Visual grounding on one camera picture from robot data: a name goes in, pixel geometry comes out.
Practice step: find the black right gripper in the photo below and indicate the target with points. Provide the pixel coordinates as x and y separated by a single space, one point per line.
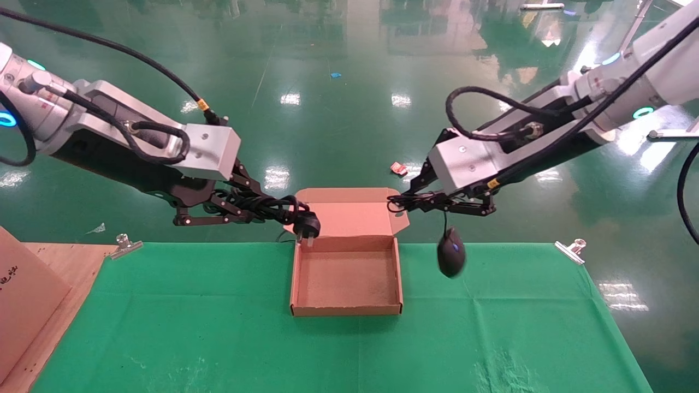
568 150

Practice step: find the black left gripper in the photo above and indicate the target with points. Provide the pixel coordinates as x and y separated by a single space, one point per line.
136 169

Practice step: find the left robot arm silver white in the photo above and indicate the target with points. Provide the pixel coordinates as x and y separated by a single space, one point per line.
43 109

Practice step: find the open brown cardboard box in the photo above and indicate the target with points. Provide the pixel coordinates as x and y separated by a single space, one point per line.
347 284

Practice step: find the large closed cardboard box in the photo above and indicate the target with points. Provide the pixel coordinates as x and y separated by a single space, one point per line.
27 305

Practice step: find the red wrapper on floor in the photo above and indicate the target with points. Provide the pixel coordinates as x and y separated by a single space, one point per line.
398 169

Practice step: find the silver binder clip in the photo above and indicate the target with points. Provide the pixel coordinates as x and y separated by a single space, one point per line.
124 248
570 251

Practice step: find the green table cloth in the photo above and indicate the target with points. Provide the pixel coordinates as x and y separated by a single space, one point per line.
218 327

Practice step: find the white scrap on floor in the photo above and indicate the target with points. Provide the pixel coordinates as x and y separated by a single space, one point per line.
97 229

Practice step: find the short white foot bar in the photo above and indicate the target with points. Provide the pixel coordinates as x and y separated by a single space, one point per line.
540 7

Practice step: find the white table leg with foot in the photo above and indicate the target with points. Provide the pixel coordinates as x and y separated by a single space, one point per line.
636 22

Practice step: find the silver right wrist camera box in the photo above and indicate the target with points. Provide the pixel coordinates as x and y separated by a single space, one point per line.
464 164

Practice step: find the white foot bar with post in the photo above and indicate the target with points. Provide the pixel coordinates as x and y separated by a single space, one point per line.
671 134

